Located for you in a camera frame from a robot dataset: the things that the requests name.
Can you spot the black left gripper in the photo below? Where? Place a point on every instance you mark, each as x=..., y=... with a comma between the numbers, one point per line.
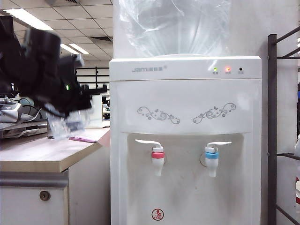
x=72, y=98

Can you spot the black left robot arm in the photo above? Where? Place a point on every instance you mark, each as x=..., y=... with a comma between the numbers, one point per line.
x=35, y=58

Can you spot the grey desk tray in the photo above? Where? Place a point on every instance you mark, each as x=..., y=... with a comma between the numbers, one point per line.
x=18, y=131

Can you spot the white desk with drawer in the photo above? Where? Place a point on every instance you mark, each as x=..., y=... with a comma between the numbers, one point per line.
x=30, y=211

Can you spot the white water dispenser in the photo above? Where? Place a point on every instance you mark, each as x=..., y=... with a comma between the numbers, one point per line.
x=182, y=98

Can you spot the bagged clear water jug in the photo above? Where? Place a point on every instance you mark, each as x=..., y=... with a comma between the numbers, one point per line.
x=173, y=30

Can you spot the pink paper pad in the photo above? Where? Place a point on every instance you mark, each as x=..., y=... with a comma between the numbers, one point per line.
x=83, y=139

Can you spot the white partition box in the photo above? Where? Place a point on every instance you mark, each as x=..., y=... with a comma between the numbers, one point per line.
x=97, y=117

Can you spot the white desktop device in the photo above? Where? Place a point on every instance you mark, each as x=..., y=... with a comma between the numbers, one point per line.
x=10, y=112

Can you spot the double ceiling light panel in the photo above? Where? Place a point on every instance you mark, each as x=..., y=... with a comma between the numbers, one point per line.
x=75, y=48

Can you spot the round metal drawer lock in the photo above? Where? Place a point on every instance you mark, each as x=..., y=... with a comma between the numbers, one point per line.
x=44, y=195

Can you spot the ceiling air vent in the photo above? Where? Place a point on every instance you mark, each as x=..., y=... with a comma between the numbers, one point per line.
x=102, y=40

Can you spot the long ceiling light panel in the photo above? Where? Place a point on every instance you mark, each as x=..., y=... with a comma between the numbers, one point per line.
x=25, y=20

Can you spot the black computer monitor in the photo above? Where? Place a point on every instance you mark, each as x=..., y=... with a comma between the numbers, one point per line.
x=5, y=22

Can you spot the dark metal rack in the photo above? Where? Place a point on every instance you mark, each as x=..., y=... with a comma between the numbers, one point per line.
x=272, y=93

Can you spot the white plastic bottle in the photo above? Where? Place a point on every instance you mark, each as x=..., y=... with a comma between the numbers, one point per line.
x=297, y=147

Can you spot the black wall rack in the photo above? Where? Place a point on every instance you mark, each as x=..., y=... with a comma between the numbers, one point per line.
x=96, y=77

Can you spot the black left camera bracket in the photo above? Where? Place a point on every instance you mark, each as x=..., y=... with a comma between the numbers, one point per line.
x=66, y=63

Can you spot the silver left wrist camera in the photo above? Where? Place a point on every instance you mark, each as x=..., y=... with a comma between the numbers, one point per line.
x=79, y=60

